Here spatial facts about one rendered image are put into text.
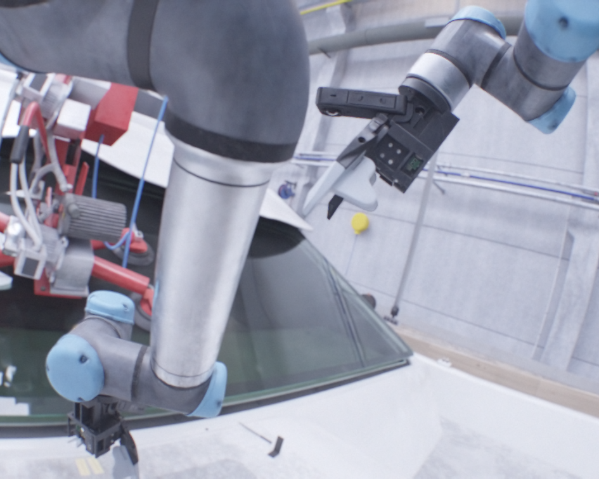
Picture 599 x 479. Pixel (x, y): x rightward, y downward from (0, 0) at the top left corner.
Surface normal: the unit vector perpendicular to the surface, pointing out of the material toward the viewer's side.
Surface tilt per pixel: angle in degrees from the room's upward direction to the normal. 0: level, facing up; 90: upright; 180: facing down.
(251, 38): 110
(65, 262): 116
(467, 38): 93
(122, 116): 73
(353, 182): 64
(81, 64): 165
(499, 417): 90
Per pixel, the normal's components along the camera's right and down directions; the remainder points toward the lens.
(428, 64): -0.57, -0.26
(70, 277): 0.52, 0.62
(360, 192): 0.14, -0.39
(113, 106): 0.75, -0.08
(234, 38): 0.29, 0.55
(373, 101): -0.24, 0.04
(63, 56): -0.11, 0.96
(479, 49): -0.55, 0.26
